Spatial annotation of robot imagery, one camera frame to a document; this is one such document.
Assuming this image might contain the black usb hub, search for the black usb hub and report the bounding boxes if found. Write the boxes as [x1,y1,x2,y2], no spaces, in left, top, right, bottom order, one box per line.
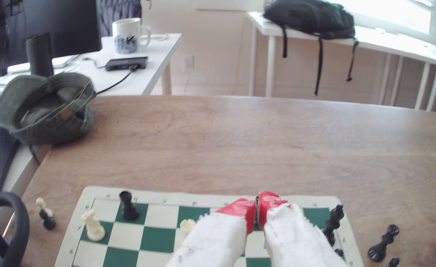
[104,56,149,72]

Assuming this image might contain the white chess rook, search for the white chess rook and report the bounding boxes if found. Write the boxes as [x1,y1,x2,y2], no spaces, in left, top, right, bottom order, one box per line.
[180,218,196,235]

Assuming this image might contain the white mug blue print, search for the white mug blue print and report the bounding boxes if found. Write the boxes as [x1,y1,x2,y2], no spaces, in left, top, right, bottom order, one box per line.
[112,17,152,55]

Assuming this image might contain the black curved armrest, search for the black curved armrest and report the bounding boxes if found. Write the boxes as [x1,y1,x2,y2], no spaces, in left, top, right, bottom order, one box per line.
[0,191,30,267]

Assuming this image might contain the white flat monitor base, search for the white flat monitor base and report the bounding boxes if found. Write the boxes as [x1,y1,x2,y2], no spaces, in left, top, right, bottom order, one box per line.
[7,54,81,74]

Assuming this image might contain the black chess rook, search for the black chess rook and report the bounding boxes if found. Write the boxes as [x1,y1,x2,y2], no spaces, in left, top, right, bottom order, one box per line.
[119,191,140,221]

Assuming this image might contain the white chess knight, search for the white chess knight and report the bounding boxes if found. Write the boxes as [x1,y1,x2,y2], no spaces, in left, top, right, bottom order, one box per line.
[81,209,106,242]

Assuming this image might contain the black chess king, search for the black chess king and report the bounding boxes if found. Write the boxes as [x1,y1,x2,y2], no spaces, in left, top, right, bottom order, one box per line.
[322,204,345,247]

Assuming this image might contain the black cylinder speaker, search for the black cylinder speaker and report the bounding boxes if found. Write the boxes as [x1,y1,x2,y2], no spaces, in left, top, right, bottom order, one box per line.
[25,32,55,78]

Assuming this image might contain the black backpack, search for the black backpack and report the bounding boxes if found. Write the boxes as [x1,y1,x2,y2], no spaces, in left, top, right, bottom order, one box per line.
[263,0,359,96]

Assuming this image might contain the thin white cable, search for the thin white cable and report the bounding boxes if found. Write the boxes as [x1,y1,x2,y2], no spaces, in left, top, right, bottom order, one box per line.
[140,33,170,41]

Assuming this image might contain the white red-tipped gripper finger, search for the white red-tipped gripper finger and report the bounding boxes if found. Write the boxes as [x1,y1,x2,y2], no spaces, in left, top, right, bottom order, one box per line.
[165,198,258,267]
[257,191,349,267]

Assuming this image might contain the white desk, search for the white desk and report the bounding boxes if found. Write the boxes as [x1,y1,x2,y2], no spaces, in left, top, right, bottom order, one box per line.
[0,33,182,130]

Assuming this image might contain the dark quilted jacket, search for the dark quilted jacket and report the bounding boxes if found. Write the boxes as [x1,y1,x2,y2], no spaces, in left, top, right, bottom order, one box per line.
[96,0,143,38]

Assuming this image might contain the thin wall cable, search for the thin wall cable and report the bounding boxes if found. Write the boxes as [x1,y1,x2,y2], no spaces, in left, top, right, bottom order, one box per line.
[233,17,246,96]

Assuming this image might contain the black chess queen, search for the black chess queen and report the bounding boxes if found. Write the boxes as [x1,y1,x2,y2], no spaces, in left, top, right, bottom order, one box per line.
[368,224,400,262]

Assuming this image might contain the white slim-legged table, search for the white slim-legged table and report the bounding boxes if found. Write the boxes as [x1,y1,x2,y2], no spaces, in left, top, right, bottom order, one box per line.
[247,11,436,112]

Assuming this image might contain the white chess pawn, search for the white chess pawn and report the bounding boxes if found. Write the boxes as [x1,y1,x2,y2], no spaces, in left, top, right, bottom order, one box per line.
[36,197,53,217]

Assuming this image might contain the green white chess mat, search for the green white chess mat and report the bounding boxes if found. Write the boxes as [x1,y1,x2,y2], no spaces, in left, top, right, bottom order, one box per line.
[54,185,365,267]

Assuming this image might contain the green bucket hat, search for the green bucket hat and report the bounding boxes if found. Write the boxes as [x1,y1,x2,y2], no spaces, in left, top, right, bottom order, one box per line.
[0,72,97,146]

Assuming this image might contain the black computer monitor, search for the black computer monitor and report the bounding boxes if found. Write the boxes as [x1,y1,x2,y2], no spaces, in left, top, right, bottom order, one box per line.
[0,0,103,76]

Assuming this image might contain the bright window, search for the bright window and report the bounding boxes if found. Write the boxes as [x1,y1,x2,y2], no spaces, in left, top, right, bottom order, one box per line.
[329,0,436,49]

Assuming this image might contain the black hub cable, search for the black hub cable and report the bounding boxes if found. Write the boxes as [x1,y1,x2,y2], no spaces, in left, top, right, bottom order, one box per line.
[94,66,137,96]

